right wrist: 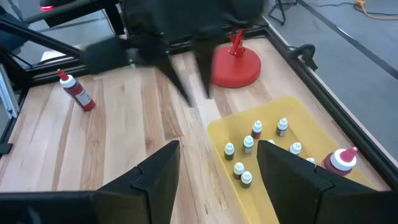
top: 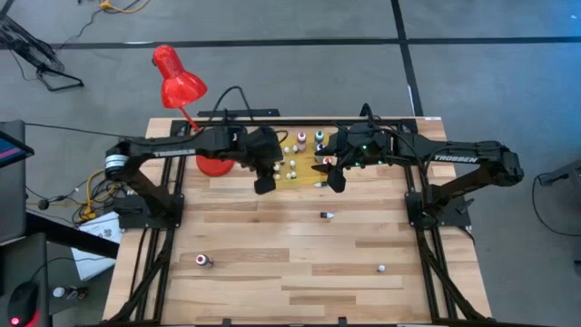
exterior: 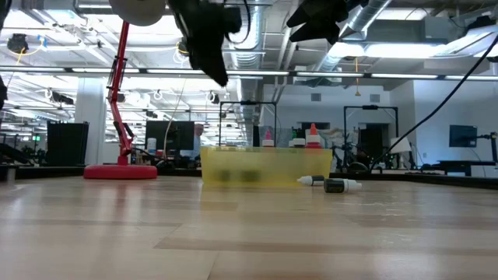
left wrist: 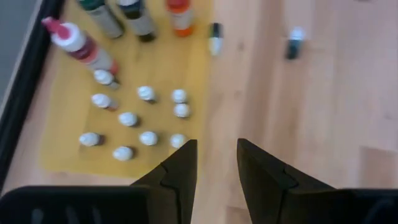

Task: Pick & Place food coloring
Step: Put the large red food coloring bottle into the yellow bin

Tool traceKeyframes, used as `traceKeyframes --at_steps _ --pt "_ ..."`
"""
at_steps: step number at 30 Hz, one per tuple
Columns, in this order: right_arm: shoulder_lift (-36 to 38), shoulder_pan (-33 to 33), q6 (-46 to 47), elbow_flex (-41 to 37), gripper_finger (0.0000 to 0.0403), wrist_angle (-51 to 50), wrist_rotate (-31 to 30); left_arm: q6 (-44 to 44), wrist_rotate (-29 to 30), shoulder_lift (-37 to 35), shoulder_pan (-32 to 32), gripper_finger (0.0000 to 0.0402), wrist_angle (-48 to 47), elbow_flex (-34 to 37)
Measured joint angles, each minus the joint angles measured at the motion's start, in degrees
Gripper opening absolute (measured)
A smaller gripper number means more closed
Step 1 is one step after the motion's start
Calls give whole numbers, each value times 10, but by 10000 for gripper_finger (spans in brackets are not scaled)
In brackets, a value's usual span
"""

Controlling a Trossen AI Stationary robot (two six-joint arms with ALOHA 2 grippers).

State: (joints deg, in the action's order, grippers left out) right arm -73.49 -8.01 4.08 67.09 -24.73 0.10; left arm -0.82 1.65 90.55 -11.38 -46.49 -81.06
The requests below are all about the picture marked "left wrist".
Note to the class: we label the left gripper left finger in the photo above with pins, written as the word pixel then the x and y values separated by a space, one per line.
pixel 93 205

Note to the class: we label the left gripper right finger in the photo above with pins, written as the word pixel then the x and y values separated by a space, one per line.
pixel 311 208

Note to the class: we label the small orange label dropper bottle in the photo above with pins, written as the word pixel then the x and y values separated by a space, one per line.
pixel 101 101

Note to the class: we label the small green dropper bottle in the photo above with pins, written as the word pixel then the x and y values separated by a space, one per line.
pixel 177 140

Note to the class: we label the small brown dropper bottle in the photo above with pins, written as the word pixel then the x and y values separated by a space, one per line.
pixel 146 93

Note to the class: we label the small black dropper bottle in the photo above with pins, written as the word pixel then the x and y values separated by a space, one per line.
pixel 179 96

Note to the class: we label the large pink cap bottle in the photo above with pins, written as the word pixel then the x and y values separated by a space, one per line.
pixel 81 46

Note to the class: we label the small teal dropper bottle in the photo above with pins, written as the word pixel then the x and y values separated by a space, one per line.
pixel 293 46
pixel 215 43

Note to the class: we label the large green cap bottle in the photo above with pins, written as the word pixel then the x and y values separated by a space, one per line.
pixel 105 21

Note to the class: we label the large black cap bottle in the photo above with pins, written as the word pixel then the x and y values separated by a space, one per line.
pixel 140 25

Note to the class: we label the large orange cap bottle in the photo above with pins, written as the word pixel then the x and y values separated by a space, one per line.
pixel 183 18

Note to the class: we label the yellow plastic tray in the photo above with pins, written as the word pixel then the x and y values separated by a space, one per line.
pixel 155 62

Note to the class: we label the black metal table frame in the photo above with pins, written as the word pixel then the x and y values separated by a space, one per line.
pixel 23 87

